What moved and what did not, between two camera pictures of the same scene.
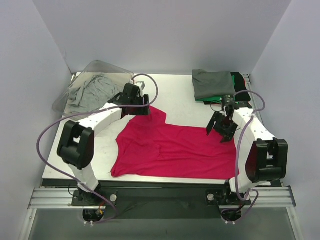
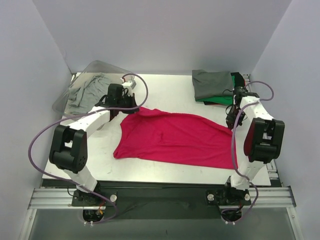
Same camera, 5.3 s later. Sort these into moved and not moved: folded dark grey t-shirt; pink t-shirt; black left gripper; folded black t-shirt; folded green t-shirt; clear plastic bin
Moved: black left gripper; pink t-shirt
Not moved: clear plastic bin; folded dark grey t-shirt; folded black t-shirt; folded green t-shirt
